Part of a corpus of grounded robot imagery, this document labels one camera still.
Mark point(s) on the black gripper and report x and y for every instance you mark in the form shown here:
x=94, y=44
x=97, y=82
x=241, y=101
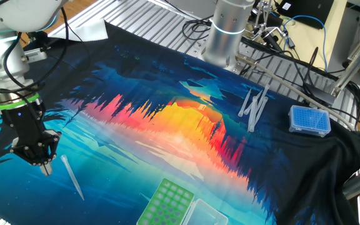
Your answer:
x=23, y=123

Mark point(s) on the clear large pipette tip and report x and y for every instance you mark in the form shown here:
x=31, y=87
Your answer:
x=260, y=111
x=252, y=115
x=252, y=104
x=70, y=175
x=245, y=103
x=263, y=93

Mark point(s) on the green top pipette tip holder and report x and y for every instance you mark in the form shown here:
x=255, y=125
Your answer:
x=167, y=203

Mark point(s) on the blue pipette tip box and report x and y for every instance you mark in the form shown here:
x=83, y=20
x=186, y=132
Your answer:
x=309, y=120

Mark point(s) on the landscape print cloth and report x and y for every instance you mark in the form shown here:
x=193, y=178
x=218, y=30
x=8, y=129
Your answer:
x=167, y=140

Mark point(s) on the clear plastic container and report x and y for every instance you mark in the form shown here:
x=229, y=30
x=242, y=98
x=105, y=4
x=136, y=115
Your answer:
x=205, y=215

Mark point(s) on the silver clamp stand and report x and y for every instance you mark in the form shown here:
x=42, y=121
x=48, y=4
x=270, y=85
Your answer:
x=264, y=14

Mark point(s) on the black power adapter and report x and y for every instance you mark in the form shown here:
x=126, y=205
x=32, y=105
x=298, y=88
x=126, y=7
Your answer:
x=320, y=93

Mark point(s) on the beige desk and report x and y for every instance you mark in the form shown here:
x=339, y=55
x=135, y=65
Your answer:
x=305, y=40

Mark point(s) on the black box white label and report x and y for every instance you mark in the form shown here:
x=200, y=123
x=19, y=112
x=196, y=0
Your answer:
x=308, y=12

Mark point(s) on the white cabinet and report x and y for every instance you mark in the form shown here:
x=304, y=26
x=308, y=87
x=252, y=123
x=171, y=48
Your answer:
x=339, y=53

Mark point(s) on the silver wrist camera blue end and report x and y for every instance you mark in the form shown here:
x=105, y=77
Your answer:
x=34, y=56

